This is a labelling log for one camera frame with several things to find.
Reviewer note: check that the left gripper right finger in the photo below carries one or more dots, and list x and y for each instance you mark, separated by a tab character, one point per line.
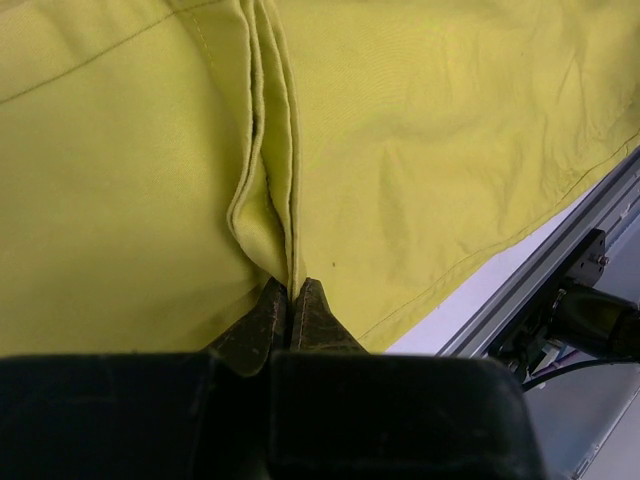
339	412

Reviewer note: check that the aluminium rail frame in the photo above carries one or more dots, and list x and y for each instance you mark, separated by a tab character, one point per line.
565	323

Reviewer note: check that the yellow-green trousers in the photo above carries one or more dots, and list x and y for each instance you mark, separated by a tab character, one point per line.
160	160

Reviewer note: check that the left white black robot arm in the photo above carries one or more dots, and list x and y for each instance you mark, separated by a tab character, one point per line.
288	393

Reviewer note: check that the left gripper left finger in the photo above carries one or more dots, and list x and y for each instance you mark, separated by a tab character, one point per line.
186	415

